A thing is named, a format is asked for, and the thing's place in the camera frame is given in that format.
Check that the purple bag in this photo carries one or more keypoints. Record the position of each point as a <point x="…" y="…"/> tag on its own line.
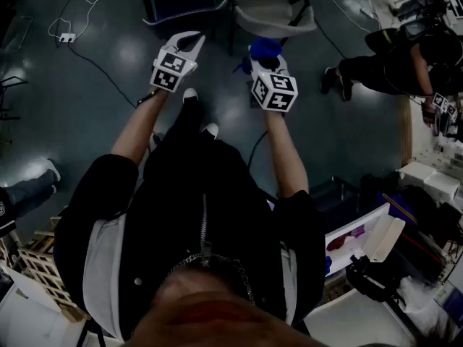
<point x="398" y="204"/>

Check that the person's left forearm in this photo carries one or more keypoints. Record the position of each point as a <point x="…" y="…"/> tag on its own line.
<point x="139" y="128"/>

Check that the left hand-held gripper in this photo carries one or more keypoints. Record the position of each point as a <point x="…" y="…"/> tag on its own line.
<point x="168" y="72"/>

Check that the blue padded chair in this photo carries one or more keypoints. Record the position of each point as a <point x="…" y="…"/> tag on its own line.
<point x="181" y="2"/>

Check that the white cardboard box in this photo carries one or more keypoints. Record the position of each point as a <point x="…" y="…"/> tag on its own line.
<point x="441" y="186"/>
<point x="416" y="172"/>

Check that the blue microfibre cloth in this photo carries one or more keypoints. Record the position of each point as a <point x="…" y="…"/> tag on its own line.
<point x="266" y="47"/>

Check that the black trousers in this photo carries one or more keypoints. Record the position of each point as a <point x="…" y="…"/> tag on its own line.
<point x="188" y="121"/>

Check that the white shoe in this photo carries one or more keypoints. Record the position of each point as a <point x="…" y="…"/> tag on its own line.
<point x="211" y="128"/>
<point x="190" y="94"/>

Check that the black zip jacket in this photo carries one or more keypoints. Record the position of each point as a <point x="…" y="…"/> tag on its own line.
<point x="188" y="201"/>

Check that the grey plastic chair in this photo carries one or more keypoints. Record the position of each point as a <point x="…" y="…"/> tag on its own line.
<point x="267" y="16"/>

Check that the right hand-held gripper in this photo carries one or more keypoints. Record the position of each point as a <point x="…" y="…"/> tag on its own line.
<point x="275" y="92"/>

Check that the white open box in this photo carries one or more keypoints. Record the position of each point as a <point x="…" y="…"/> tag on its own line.
<point x="361" y="226"/>

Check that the wooden rack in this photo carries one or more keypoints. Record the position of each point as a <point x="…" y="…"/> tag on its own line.
<point x="40" y="269"/>

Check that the person's right forearm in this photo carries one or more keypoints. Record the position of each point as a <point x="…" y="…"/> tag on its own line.
<point x="285" y="150"/>

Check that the white power strip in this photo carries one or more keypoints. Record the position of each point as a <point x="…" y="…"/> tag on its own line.
<point x="67" y="37"/>

